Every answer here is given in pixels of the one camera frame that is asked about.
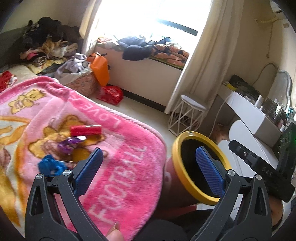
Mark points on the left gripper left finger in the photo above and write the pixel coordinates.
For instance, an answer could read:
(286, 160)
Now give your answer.
(54, 211)

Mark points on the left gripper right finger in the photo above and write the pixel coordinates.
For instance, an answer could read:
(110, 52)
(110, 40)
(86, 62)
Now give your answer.
(242, 212)

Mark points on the blue plastic bag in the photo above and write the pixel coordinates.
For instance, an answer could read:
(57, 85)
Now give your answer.
(48, 166)

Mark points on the purple candy wrapper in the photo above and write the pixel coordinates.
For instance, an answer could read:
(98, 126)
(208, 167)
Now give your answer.
(68, 145)

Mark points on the yellow rim trash bin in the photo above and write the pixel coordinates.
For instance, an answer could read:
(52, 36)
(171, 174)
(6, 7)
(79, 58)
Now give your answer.
(184, 184)

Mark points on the right hand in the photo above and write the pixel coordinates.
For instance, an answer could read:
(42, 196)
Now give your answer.
(276, 208)

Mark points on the left hand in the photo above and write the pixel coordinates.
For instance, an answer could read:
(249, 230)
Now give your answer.
(114, 234)

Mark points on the white dressing table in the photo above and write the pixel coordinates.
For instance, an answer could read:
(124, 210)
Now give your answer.
(255, 120)

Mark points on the white shell chair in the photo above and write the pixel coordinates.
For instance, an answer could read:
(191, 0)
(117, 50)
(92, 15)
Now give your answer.
(238, 131)

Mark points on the white cosmetic bottle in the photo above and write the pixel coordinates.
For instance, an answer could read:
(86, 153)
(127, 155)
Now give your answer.
(259, 102)

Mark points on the red cylindrical wrapper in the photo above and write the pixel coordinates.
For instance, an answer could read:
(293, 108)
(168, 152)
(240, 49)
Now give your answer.
(85, 130)

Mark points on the vanity mirror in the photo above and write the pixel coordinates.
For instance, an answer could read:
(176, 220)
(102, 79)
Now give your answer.
(281, 89)

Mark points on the dark bag on table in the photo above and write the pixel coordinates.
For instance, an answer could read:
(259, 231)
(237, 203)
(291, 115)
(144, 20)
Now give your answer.
(243, 88)

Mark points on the pink cartoon bear blanket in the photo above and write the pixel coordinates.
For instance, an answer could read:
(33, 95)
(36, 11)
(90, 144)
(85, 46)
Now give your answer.
(37, 114)

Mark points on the red shopping bag on floor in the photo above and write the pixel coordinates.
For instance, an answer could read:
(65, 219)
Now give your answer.
(110, 94)

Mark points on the right cream curtain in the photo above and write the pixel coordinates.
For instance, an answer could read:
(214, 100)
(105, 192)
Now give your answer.
(206, 68)

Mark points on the cream curtain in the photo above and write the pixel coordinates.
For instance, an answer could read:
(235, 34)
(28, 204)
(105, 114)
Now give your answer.
(88, 27)
(206, 68)

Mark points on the floral laundry basket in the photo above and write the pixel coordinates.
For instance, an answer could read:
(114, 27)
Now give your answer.
(83, 82)

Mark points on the red garment on bed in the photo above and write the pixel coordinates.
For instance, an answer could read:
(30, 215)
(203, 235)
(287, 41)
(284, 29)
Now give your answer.
(7, 80)

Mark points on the grey clothes in basket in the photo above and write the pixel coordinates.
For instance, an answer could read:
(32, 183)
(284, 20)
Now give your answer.
(75, 64)

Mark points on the orange paper bag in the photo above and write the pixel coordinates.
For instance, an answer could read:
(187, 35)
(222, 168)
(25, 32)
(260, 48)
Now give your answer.
(99, 66)

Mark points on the orange patterned quilt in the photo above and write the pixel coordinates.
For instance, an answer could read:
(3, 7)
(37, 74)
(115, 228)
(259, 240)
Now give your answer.
(169, 54)

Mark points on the pile of clothes on bed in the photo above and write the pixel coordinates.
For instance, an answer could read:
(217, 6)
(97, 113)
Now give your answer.
(47, 44)

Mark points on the left cream curtain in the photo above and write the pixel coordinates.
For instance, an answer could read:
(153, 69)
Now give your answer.
(88, 27)

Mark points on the dark jacket on sill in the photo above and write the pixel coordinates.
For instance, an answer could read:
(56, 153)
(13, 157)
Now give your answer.
(135, 48)

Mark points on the white wire stool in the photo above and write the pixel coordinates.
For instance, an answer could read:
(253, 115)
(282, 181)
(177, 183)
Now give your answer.
(187, 115)

